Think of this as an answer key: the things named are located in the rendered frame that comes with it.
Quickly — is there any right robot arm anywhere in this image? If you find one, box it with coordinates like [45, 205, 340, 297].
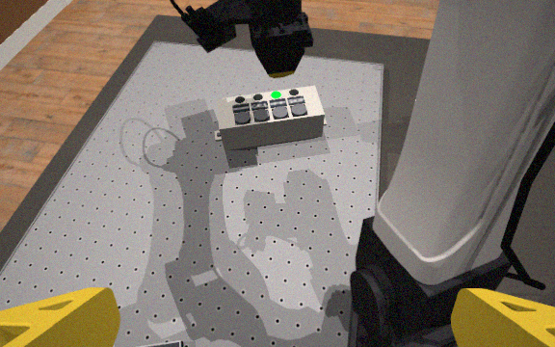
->
[185, 0, 555, 347]

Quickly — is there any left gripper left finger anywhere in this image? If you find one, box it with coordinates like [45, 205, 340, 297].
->
[0, 287, 120, 347]

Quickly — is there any white operator panel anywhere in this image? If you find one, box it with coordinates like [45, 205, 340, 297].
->
[215, 86, 327, 150]

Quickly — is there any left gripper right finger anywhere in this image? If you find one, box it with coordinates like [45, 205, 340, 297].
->
[451, 288, 555, 347]

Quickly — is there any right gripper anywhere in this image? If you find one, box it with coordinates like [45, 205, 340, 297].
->
[249, 0, 313, 78]

